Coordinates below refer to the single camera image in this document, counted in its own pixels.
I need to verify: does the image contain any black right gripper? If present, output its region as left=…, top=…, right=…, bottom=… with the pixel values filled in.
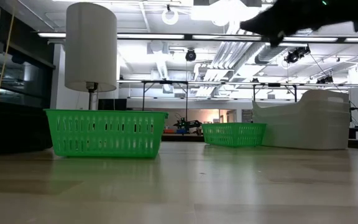
left=239, top=0, right=358, bottom=47

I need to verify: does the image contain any small green slotted plastic basket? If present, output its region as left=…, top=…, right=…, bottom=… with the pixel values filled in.
left=201, top=122, right=268, bottom=148

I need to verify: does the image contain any large green slotted plastic basket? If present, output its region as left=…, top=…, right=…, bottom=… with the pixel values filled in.
left=44, top=108, right=169, bottom=160

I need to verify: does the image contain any black ceiling spotlight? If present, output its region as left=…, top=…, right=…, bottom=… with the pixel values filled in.
left=316, top=75, right=334, bottom=85
left=283, top=45, right=311, bottom=65

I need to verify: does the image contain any long ceiling light bar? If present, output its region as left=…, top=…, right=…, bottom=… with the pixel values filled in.
left=37, top=31, right=358, bottom=44

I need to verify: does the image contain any dark background table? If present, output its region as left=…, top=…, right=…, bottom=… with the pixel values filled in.
left=161, top=133, right=205, bottom=143

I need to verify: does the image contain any black box behind lamp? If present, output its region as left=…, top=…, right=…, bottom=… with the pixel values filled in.
left=97, top=98, right=128, bottom=111

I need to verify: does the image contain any white cylindrical lamp shade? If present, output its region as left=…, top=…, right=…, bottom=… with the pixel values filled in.
left=64, top=2, right=118, bottom=93

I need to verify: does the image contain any metal lamp pole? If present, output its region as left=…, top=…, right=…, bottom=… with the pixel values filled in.
left=85, top=82, right=99, bottom=111

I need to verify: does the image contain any dark glass cabinet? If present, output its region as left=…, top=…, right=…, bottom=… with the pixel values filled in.
left=0, top=0, right=56, bottom=110

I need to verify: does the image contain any silver ventilation duct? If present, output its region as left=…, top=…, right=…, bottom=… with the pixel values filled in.
left=255, top=29, right=323, bottom=65

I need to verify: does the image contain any round black ceiling camera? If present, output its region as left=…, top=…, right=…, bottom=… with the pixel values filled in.
left=185, top=48, right=198, bottom=62

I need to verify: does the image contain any dark wall board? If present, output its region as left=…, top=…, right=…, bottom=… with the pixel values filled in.
left=241, top=109, right=254, bottom=123

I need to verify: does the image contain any white ring ceiling lamp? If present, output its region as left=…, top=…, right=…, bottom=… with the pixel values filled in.
left=161, top=8, right=180, bottom=26

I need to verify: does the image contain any yellow cord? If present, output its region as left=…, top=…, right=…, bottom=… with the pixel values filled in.
left=0, top=7, right=16, bottom=102

